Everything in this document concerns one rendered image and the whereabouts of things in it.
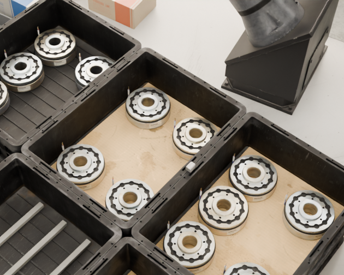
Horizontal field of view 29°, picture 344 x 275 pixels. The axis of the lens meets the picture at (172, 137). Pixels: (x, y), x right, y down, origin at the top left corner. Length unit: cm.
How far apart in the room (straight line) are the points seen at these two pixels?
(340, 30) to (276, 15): 148
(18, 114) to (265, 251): 65
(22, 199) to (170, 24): 76
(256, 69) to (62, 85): 48
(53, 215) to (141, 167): 22
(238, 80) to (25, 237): 70
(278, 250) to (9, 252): 54
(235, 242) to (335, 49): 78
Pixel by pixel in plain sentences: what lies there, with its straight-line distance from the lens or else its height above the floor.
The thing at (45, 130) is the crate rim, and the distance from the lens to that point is 142.
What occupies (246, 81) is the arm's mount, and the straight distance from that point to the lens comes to 174.
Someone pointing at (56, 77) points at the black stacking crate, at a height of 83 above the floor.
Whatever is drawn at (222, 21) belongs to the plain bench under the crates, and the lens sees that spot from 198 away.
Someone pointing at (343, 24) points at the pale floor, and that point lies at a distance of 312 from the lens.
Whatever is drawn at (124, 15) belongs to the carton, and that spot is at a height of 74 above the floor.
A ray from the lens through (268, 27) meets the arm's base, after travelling 162.
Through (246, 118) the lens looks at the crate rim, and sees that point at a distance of 143.
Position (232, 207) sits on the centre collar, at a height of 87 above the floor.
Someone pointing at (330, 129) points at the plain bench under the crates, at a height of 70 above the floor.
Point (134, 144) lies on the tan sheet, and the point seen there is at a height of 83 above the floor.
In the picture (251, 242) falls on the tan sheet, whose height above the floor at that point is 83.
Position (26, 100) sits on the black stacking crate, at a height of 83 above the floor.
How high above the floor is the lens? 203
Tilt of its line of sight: 52 degrees down
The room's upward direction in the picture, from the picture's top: 2 degrees clockwise
